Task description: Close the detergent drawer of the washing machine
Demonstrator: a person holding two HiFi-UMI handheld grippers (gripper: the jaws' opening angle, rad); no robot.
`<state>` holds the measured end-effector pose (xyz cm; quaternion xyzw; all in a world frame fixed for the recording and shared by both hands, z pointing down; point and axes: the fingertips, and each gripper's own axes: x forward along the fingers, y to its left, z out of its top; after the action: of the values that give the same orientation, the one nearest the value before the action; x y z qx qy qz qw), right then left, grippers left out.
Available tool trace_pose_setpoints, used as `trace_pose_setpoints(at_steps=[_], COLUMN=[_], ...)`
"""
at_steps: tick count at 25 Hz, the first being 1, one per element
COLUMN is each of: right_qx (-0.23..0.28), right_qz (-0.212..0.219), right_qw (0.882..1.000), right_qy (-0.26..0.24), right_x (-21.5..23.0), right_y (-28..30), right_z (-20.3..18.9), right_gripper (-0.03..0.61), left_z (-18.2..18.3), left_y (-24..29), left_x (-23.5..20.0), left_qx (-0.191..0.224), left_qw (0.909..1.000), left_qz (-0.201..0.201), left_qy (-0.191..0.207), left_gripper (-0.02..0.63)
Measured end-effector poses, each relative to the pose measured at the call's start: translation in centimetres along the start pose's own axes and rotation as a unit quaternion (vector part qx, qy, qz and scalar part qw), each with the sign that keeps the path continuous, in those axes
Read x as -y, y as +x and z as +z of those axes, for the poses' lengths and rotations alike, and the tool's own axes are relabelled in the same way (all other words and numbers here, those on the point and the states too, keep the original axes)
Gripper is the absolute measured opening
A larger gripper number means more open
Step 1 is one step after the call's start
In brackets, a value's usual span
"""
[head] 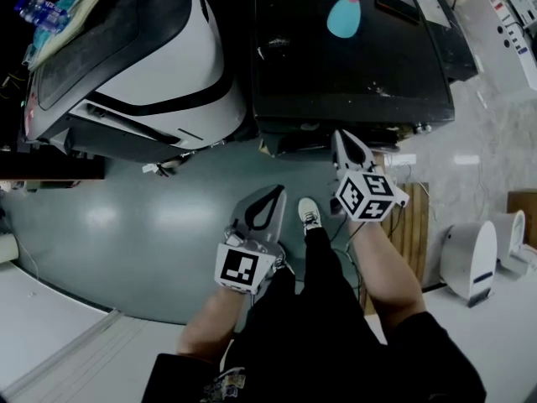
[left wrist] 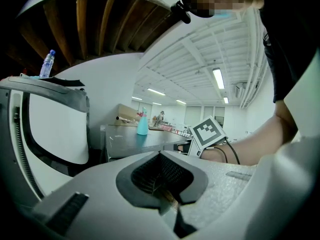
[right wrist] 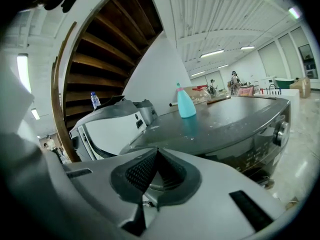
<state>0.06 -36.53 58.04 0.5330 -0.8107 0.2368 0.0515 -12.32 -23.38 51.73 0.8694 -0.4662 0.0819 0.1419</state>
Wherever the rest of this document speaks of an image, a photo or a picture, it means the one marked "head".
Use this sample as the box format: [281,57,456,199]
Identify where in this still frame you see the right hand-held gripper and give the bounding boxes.
[331,128,398,223]

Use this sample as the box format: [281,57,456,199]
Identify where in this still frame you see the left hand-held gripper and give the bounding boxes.
[214,184,289,297]

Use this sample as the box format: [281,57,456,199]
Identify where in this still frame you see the person's right forearm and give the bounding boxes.
[347,219,427,346]

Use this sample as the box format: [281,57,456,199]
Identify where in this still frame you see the person's left forearm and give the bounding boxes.
[175,285,253,367]

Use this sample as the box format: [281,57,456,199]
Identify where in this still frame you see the person's white left shoe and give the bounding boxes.
[274,245,297,275]

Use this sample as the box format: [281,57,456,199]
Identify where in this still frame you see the person's white shoe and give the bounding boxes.
[297,196,324,231]
[274,245,297,275]

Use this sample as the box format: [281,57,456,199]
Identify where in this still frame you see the person's white right shoe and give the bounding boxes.
[297,196,324,231]

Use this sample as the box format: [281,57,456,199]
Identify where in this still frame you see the white power strip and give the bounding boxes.
[392,182,411,207]

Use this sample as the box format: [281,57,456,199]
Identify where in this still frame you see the black washing machine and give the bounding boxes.
[249,0,456,161]

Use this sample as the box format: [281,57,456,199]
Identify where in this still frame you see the person's black clothing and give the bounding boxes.
[142,224,487,403]

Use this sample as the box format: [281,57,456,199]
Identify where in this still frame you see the light blue bottle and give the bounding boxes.
[326,0,363,39]

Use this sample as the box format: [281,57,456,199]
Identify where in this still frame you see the black side table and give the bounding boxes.
[413,0,480,86]

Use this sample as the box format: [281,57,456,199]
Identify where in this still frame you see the rounded white appliance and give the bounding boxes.
[441,220,498,308]

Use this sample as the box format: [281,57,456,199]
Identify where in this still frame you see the black phone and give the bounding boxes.
[374,0,422,26]

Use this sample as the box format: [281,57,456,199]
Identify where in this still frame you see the long white cabinet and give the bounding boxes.
[452,0,537,113]

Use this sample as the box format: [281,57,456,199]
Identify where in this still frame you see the brown wooden crate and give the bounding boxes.
[506,188,537,227]

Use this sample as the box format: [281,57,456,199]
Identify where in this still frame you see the large white and black machine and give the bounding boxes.
[23,0,253,168]

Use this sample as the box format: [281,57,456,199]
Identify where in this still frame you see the white toilet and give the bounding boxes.
[489,209,537,283]

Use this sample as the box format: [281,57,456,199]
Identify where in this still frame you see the wooden shelf unit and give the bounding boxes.
[0,144,107,193]

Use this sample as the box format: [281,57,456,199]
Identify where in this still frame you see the white round container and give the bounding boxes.
[0,234,20,264]

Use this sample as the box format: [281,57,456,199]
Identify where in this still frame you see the white cloth gloves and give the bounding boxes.
[23,0,136,71]

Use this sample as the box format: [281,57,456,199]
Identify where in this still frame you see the clear plastic water bottle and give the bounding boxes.
[14,0,70,34]

